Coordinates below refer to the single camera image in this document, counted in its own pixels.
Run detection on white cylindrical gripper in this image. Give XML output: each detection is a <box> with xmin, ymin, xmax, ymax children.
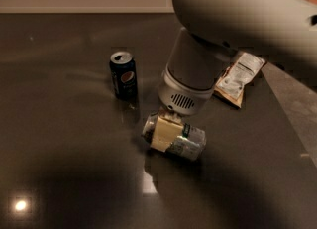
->
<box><xmin>151</xmin><ymin>28</ymin><xmax>231</xmax><ymax>152</ymax></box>

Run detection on silver 7up can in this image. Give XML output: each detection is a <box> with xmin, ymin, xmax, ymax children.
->
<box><xmin>142</xmin><ymin>112</ymin><xmax>206</xmax><ymax>161</ymax></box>

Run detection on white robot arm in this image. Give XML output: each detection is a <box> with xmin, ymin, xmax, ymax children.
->
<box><xmin>152</xmin><ymin>0</ymin><xmax>317</xmax><ymax>151</ymax></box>

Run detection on dark blue Pepsi can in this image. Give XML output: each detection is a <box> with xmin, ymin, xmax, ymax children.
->
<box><xmin>109</xmin><ymin>51</ymin><xmax>138</xmax><ymax>100</ymax></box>

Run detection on brown chip bag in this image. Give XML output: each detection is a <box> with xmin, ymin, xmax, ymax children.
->
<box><xmin>214</xmin><ymin>52</ymin><xmax>266</xmax><ymax>108</ymax></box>

